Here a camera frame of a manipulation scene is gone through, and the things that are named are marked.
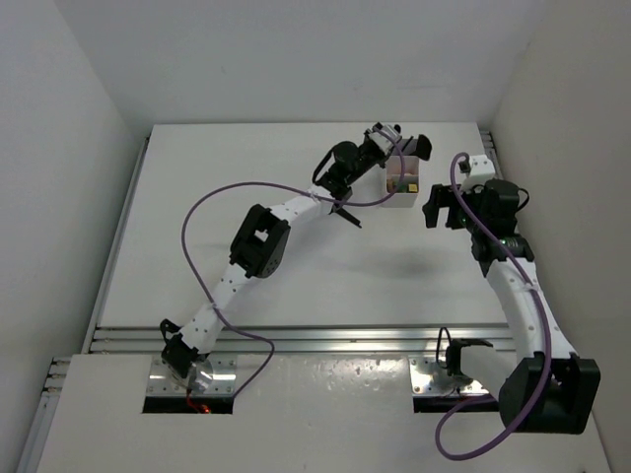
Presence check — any long round black brush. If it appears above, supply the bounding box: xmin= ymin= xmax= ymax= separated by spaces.
xmin=330 ymin=206 xmax=362 ymax=229

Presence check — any black fan brush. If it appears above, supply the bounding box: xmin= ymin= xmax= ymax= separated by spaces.
xmin=413 ymin=134 xmax=433 ymax=162

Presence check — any thin black liner brush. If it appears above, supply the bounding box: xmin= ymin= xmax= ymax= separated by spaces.
xmin=400 ymin=136 xmax=414 ymax=155

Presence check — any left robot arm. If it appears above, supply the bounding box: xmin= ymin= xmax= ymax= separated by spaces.
xmin=160 ymin=122 xmax=402 ymax=378

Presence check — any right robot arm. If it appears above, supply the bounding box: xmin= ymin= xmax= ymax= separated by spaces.
xmin=422 ymin=178 xmax=600 ymax=435

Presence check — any white three-compartment organizer box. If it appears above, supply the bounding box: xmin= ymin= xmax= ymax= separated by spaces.
xmin=383 ymin=139 xmax=420 ymax=209

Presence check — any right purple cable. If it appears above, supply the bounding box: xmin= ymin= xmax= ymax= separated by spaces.
xmin=435 ymin=152 xmax=552 ymax=459

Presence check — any purple cable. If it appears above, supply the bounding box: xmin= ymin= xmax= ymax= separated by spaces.
xmin=435 ymin=152 xmax=552 ymax=459
xmin=180 ymin=125 xmax=410 ymax=400

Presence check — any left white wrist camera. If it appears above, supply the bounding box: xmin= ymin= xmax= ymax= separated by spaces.
xmin=367 ymin=122 xmax=402 ymax=157

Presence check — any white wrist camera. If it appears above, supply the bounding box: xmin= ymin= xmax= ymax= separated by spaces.
xmin=367 ymin=122 xmax=402 ymax=157
xmin=458 ymin=155 xmax=496 ymax=192

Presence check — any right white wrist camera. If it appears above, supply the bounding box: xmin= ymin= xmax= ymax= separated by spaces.
xmin=458 ymin=155 xmax=496 ymax=192

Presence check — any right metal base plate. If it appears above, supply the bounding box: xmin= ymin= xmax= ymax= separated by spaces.
xmin=408 ymin=357 xmax=488 ymax=398

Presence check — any metal base plate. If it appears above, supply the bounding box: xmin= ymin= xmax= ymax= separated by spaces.
xmin=146 ymin=355 xmax=237 ymax=398
xmin=408 ymin=357 xmax=488 ymax=398

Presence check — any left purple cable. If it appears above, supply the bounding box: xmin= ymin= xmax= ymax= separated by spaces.
xmin=180 ymin=125 xmax=410 ymax=400

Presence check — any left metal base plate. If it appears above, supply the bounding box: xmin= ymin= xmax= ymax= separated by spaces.
xmin=146 ymin=355 xmax=237 ymax=398

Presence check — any aluminium rail front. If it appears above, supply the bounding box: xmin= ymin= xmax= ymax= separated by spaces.
xmin=86 ymin=324 xmax=515 ymax=354

